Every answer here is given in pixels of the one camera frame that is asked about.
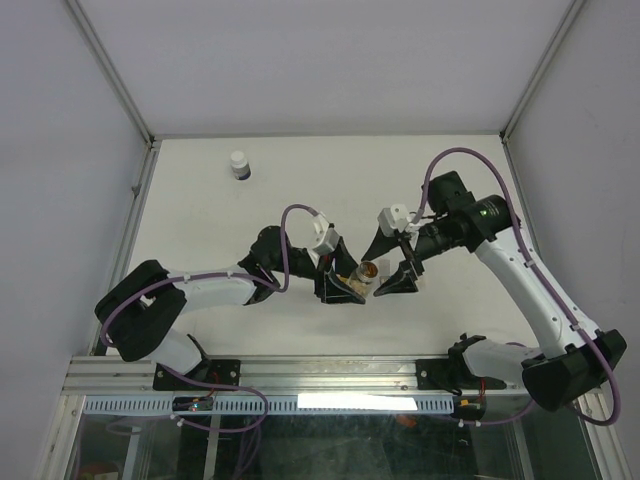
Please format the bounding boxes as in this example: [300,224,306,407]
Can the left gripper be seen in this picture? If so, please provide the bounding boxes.
[270,238,370,303]

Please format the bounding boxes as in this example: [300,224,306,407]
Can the weekly pill organizer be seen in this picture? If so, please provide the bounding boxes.
[377,258,429,294]

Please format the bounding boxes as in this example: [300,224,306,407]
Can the clear bottle gold cap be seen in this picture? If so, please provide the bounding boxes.
[343,266,378,298]

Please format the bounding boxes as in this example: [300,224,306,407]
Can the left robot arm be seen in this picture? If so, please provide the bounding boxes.
[94,225,366,389]

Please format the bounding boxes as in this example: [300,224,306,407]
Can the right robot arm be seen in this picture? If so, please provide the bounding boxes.
[363,171,627,412]

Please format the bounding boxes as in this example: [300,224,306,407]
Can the white cap pill bottle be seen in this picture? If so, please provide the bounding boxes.
[230,150,251,181]

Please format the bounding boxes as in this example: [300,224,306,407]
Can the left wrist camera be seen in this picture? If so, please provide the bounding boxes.
[311,213,340,256]

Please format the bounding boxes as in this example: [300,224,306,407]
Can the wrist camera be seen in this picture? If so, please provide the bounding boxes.
[311,213,340,256]
[377,204,420,237]

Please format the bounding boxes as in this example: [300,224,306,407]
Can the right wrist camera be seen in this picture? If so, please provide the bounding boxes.
[377,204,420,237]

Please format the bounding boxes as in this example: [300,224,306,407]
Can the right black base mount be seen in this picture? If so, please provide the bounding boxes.
[414,357,507,395]

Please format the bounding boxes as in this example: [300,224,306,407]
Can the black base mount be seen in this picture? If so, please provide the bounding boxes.
[414,357,507,395]
[153,358,241,391]

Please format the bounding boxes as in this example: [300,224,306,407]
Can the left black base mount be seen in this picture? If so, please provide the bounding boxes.
[153,358,241,391]

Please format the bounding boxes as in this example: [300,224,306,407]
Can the slotted cable duct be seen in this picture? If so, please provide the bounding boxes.
[84,393,454,416]

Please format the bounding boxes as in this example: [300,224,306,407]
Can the aluminium mounting rail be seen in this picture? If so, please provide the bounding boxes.
[64,354,599,396]

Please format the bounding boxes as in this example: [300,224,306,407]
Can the right aluminium frame post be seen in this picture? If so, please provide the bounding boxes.
[500,0,588,142]

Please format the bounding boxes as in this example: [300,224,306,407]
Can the aluminium frame post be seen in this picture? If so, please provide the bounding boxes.
[500,0,588,142]
[62,0,155,145]

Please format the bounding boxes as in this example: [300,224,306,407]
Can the left aluminium frame post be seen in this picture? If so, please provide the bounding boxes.
[62,0,155,145]

